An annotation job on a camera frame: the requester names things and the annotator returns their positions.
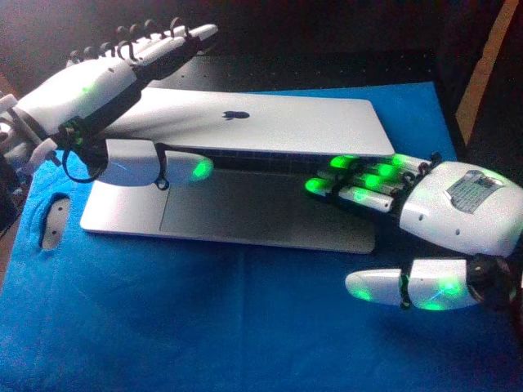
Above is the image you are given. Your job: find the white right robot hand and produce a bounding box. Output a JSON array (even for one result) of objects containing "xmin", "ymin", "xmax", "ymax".
[{"xmin": 303, "ymin": 152, "xmax": 523, "ymax": 314}]

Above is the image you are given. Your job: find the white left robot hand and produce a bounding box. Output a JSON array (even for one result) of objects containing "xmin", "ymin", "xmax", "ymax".
[{"xmin": 15, "ymin": 17, "xmax": 219, "ymax": 191}]

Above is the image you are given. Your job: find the silver laptop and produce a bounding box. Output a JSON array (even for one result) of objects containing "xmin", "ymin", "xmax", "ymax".
[{"xmin": 78, "ymin": 86, "xmax": 396, "ymax": 256}]

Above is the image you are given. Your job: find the brown wooden plank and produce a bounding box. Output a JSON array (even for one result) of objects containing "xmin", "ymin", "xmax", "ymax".
[{"xmin": 454, "ymin": 0, "xmax": 523, "ymax": 145}]

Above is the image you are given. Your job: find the blue cloth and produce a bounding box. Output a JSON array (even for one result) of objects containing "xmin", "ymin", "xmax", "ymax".
[{"xmin": 0, "ymin": 80, "xmax": 523, "ymax": 392}]

